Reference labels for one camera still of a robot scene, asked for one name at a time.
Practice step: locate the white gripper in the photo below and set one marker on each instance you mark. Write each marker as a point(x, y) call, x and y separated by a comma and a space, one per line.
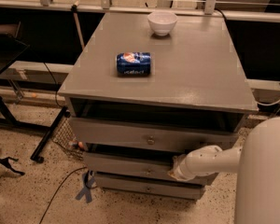
point(188, 167)

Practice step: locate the grey drawer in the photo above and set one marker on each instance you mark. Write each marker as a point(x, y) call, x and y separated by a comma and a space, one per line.
point(118, 165)
point(149, 186)
point(120, 134)

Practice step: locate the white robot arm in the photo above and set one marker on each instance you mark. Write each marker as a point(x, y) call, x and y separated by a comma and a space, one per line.
point(257, 165)

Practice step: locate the grey bottom drawer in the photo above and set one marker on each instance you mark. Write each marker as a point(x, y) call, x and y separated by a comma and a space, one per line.
point(149, 186)

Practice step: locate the grey drawer cabinet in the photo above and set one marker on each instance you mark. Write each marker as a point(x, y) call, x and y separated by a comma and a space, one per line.
point(196, 82)

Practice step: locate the grey top drawer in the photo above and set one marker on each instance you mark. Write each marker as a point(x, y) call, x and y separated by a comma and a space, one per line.
point(120, 134)

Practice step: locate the blue tape cross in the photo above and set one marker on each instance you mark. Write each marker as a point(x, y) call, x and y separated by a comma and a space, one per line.
point(87, 181)

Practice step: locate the blue soda can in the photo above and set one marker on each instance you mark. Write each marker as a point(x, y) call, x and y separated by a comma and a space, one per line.
point(133, 63)

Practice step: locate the white bowl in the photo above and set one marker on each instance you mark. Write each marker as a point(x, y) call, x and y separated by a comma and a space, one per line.
point(161, 22)

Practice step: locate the black clamp tool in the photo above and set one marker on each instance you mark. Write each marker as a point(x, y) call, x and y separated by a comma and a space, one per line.
point(5, 162)

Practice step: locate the wooden stick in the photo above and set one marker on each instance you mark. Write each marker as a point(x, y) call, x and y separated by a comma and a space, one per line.
point(79, 32)

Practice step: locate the black stand with tray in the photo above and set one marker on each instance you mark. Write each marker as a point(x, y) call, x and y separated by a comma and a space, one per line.
point(10, 49)

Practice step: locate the wire mesh basket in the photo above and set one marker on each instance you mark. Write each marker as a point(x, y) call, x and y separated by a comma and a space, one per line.
point(63, 136)

